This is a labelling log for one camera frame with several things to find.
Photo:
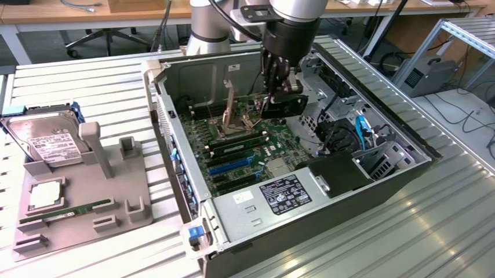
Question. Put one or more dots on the metal socket cover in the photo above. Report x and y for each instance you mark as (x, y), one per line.
(245, 120)

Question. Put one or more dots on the black plastic fan shroud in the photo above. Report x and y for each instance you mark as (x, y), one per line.
(340, 173)

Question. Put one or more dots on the black monitor base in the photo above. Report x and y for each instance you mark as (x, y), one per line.
(14, 1)

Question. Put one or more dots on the blue case latch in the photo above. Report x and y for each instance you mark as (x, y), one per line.
(193, 233)

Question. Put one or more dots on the CPU socket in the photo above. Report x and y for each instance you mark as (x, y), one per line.
(232, 133)

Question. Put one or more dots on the aluminium frame table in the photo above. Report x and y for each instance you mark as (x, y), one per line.
(469, 30)

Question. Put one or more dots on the black office chair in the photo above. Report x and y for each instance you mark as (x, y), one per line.
(336, 21)
(109, 33)

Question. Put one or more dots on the silver CPU chip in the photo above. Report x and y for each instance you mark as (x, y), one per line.
(45, 194)

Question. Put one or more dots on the grey controller box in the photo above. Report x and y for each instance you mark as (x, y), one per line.
(428, 76)

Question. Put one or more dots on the metal disk bay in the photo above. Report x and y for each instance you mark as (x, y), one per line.
(383, 166)

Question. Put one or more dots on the black slanted pole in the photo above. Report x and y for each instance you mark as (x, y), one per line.
(387, 26)

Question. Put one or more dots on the metal drive cage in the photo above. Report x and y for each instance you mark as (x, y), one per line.
(305, 133)

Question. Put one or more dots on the grey parts rack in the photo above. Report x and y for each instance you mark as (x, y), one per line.
(77, 199)

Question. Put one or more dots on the blue disk caddy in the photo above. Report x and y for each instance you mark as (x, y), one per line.
(13, 111)

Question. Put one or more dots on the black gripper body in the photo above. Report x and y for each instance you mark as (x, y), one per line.
(289, 37)

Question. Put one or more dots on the wooden desk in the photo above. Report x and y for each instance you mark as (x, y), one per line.
(45, 16)
(348, 8)

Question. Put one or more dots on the green motherboard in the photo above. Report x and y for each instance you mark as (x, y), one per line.
(280, 136)

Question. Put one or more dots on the thin locking lever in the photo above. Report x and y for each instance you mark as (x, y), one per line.
(211, 113)

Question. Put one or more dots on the silver hard disk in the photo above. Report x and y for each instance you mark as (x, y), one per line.
(43, 136)

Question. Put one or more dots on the green RAM stick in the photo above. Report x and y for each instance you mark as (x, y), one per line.
(61, 215)
(239, 146)

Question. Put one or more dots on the open black PC case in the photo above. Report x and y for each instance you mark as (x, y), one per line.
(309, 237)

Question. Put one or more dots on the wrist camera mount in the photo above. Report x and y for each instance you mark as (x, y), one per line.
(259, 13)

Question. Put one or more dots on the silver chipset heat sink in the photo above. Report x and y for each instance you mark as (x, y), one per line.
(279, 168)

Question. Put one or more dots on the long black expansion slot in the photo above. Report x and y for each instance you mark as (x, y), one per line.
(228, 161)

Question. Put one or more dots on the graphics card with black fan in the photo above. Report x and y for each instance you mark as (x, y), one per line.
(285, 107)

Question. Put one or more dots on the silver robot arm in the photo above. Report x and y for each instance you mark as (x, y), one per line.
(208, 26)

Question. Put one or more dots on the grey power supply unit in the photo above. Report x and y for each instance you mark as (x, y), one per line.
(239, 215)

